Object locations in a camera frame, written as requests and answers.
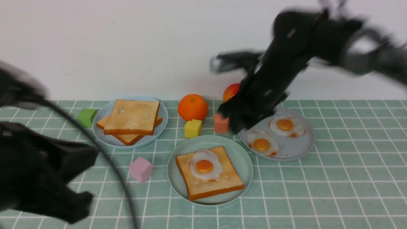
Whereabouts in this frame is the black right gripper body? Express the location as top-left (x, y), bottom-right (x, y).
top-left (218, 8), bottom-right (329, 134)

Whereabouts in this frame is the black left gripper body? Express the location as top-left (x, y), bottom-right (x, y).
top-left (0, 121), bottom-right (99, 224)

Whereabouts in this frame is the fried egg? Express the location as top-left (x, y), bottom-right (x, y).
top-left (268, 116), bottom-right (306, 138)
top-left (247, 130), bottom-right (280, 157)
top-left (190, 149), bottom-right (223, 181)

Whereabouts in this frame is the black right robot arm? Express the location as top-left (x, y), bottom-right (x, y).
top-left (210, 8), bottom-right (406, 134)

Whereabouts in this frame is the green foam cube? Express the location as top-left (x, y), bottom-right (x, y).
top-left (77, 108), bottom-right (97, 128)

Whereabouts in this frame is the red pomegranate fruit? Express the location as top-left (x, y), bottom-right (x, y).
top-left (223, 83), bottom-right (240, 102)

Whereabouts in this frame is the grey egg plate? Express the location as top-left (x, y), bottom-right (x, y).
top-left (239, 106), bottom-right (316, 162)

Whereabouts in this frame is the pink foam cube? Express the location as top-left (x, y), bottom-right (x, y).
top-left (129, 156), bottom-right (153, 184)

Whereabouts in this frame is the salmon foam cube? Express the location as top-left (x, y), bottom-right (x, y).
top-left (214, 113), bottom-right (229, 134)

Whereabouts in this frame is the orange fruit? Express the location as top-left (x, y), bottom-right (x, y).
top-left (177, 94), bottom-right (209, 121)

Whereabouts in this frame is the mint green centre plate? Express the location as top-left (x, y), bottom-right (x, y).
top-left (167, 135), bottom-right (253, 206)

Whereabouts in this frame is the yellow foam cube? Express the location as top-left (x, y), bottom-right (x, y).
top-left (184, 119), bottom-right (202, 139)

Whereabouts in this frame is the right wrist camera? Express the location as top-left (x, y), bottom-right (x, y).
top-left (209, 50), bottom-right (264, 74)

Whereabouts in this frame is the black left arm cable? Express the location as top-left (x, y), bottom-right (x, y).
top-left (32, 97), bottom-right (139, 229)

